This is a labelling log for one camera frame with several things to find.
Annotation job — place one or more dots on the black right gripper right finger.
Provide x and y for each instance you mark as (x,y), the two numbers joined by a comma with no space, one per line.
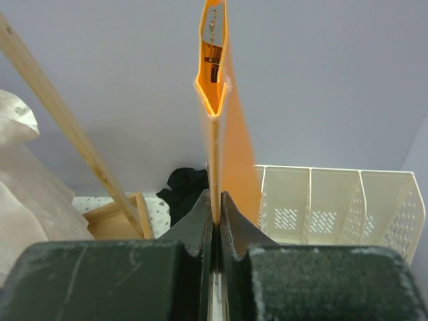
(263,280)

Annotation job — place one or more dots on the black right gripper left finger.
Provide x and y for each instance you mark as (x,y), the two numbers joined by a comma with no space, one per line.
(169,278)

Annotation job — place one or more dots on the orange folder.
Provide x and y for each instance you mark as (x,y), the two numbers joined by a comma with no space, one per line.
(230,159)

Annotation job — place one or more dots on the cream file organizer rack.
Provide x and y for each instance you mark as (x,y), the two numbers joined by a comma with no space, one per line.
(320,206)

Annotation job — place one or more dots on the black folded garment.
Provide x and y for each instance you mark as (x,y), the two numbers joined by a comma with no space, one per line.
(185,185)

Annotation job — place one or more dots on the white shirt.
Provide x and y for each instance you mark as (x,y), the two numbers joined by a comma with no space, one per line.
(35,205)

